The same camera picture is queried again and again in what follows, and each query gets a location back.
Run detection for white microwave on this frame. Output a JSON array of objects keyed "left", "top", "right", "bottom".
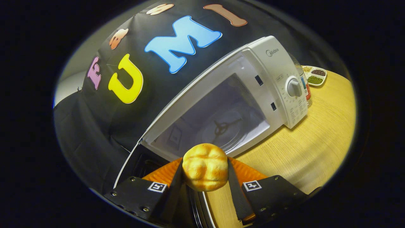
[{"left": 113, "top": 35, "right": 308, "bottom": 228}]

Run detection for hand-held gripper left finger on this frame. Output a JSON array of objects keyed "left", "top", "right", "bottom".
[{"left": 104, "top": 157, "right": 184, "bottom": 222}]

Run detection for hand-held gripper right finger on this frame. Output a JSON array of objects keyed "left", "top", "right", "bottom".
[{"left": 227, "top": 157, "right": 309, "bottom": 226}]

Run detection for yellow bread bun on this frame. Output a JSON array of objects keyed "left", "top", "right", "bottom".
[{"left": 182, "top": 143, "right": 229, "bottom": 192}]

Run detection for clear plastic bottle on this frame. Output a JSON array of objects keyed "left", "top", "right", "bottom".
[{"left": 290, "top": 54, "right": 313, "bottom": 108}]

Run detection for white divided bean dish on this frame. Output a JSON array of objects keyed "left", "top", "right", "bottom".
[{"left": 301, "top": 65, "right": 327, "bottom": 87}]

